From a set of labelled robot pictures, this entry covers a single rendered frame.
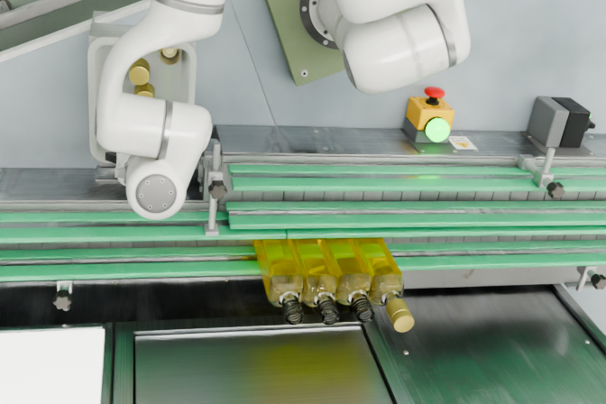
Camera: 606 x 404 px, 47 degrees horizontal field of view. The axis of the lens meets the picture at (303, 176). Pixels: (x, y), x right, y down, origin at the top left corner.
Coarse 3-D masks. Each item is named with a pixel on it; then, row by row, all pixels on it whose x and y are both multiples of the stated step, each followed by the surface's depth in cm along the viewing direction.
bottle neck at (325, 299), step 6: (318, 294) 113; (324, 294) 113; (330, 294) 113; (318, 300) 112; (324, 300) 111; (330, 300) 111; (318, 306) 111; (324, 306) 111; (330, 306) 110; (318, 312) 111; (324, 312) 109; (330, 312) 109; (336, 312) 110; (324, 318) 110; (330, 318) 111; (336, 318) 110; (330, 324) 110
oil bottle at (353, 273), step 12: (324, 240) 125; (336, 240) 125; (348, 240) 125; (336, 252) 121; (348, 252) 122; (336, 264) 118; (348, 264) 118; (360, 264) 119; (348, 276) 115; (360, 276) 116; (348, 288) 115; (360, 288) 115; (348, 300) 116
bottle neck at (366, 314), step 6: (354, 294) 114; (360, 294) 114; (354, 300) 113; (360, 300) 112; (366, 300) 113; (354, 306) 112; (360, 306) 111; (366, 306) 111; (354, 312) 112; (360, 312) 110; (366, 312) 113; (372, 312) 111; (360, 318) 111; (366, 318) 112; (372, 318) 112
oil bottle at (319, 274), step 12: (300, 240) 124; (312, 240) 124; (300, 252) 120; (312, 252) 121; (324, 252) 121; (300, 264) 118; (312, 264) 117; (324, 264) 118; (312, 276) 114; (324, 276) 115; (336, 276) 116; (312, 288) 113; (324, 288) 113; (336, 288) 114; (312, 300) 114
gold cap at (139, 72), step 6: (138, 60) 121; (144, 60) 122; (132, 66) 120; (138, 66) 118; (144, 66) 119; (132, 72) 119; (138, 72) 119; (144, 72) 119; (132, 78) 119; (138, 78) 119; (144, 78) 120; (138, 84) 120
